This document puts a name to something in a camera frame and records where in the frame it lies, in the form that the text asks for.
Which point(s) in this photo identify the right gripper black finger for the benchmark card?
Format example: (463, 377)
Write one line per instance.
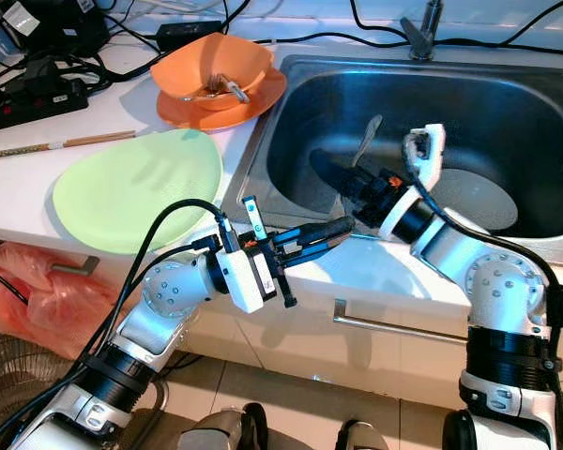
(333, 169)

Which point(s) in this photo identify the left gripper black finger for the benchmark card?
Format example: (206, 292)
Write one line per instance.
(311, 253)
(319, 230)

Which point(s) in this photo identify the white bowl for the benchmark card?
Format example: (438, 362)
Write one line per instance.
(474, 197)

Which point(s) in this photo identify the green plate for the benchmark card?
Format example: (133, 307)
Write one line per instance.
(131, 192)

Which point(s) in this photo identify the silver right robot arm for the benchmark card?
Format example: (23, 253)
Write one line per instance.
(497, 291)

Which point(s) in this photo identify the white kitchen cabinet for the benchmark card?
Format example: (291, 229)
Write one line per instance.
(366, 375)

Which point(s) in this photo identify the stainless steel sink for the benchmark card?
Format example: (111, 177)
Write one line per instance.
(319, 103)

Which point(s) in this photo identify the metal spoon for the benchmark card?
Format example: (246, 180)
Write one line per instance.
(235, 89)

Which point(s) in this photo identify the orange bowl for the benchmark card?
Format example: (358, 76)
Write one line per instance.
(211, 61)

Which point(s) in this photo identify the orange plate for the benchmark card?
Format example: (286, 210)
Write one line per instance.
(178, 114)

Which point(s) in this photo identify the metal faucet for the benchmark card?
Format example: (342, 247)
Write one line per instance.
(422, 28)

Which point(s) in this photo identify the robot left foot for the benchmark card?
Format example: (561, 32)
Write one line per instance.
(230, 431)

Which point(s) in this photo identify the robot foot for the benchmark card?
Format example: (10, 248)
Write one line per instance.
(230, 431)
(361, 436)

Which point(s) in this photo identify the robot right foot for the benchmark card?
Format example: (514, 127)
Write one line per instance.
(361, 436)

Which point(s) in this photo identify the black power adapter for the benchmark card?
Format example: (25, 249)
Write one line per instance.
(188, 36)

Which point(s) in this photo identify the red plastic bag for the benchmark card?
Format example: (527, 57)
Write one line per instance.
(28, 300)

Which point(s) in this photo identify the black charger block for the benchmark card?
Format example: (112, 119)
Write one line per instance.
(38, 19)

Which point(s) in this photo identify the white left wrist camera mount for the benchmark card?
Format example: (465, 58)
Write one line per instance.
(249, 277)

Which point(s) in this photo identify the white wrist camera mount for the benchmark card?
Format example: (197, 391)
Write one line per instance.
(432, 150)
(249, 277)

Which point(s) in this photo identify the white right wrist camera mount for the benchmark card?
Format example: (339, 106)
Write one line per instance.
(432, 150)

